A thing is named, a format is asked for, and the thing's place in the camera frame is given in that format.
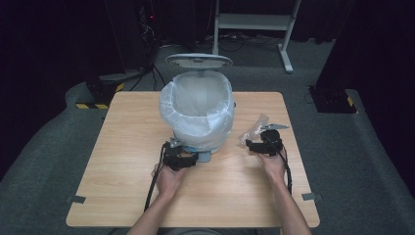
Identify left hand-held gripper cable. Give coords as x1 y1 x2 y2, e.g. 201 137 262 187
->
144 145 167 212

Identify grey tape piece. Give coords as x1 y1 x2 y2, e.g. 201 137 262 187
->
67 194 87 205
301 192 322 202

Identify person's right hand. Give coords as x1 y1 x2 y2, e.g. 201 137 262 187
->
256 148 289 184

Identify white metal stand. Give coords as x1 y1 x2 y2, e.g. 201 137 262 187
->
210 0 302 73

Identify person's left hand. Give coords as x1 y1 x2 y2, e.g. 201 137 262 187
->
151 163 190 200

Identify black base with yellow stripes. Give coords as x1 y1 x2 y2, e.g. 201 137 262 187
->
307 85 359 115
75 71 125 111

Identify clear plastic bin liner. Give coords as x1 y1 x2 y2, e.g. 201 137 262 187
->
159 70 237 152

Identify black floor cables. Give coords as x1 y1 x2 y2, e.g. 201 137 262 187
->
195 30 282 53

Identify white pedal trash bin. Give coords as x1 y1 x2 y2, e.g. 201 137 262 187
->
159 53 237 164

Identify long clear plastic wrapper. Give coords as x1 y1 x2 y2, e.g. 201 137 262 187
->
239 113 271 150

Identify tangled cables with red light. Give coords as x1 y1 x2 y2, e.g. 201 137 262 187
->
138 0 160 47

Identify right hand-held gripper cable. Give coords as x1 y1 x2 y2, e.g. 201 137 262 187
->
263 136 294 196

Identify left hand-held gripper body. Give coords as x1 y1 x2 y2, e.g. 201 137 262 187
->
161 136 184 171

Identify hand-held gripper cable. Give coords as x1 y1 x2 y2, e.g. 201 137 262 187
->
263 136 294 196
144 145 167 212

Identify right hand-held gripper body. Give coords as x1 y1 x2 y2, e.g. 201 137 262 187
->
259 122 291 157

